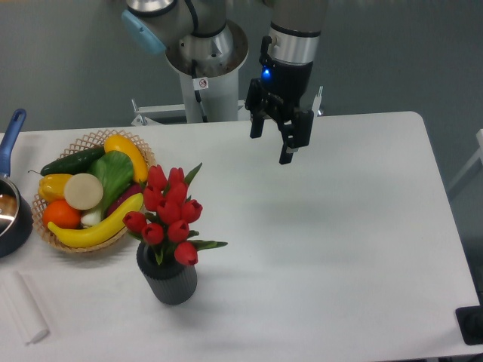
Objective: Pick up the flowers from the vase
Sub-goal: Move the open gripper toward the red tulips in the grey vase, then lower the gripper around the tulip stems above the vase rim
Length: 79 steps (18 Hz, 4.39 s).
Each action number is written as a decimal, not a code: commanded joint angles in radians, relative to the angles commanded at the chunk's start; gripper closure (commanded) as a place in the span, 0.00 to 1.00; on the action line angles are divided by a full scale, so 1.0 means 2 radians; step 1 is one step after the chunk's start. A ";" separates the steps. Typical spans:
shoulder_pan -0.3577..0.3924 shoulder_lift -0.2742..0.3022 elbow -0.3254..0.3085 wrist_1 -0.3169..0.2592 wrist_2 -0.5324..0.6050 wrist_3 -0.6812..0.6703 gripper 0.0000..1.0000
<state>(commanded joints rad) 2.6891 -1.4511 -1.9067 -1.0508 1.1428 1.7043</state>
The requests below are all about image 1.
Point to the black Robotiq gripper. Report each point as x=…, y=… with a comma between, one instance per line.
x=276, y=94

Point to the red tulip bouquet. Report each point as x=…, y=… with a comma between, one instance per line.
x=165, y=224

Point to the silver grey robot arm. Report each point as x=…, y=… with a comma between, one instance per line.
x=171, y=20

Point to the dark grey ribbed vase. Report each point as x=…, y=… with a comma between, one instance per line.
x=172, y=283

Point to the purple eggplant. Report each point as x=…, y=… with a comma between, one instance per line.
x=131, y=190

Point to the yellow squash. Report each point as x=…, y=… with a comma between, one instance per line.
x=122, y=144

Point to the green bok choy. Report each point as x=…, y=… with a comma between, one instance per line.
x=115, y=172

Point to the green cucumber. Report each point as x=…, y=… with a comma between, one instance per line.
x=72, y=164

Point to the beige round disc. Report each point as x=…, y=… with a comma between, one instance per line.
x=83, y=191

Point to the yellow banana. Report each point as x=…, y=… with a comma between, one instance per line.
x=101, y=232

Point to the orange fruit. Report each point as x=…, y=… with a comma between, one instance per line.
x=61, y=214

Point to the yellow bell pepper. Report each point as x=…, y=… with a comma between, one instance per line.
x=51, y=187

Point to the black device at table edge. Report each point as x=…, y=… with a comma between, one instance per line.
x=470, y=323

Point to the white rolled cloth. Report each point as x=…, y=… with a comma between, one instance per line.
x=23, y=309

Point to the white frame at right edge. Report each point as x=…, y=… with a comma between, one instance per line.
x=468, y=171

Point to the dark pot with blue handle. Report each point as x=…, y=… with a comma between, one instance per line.
x=16, y=217

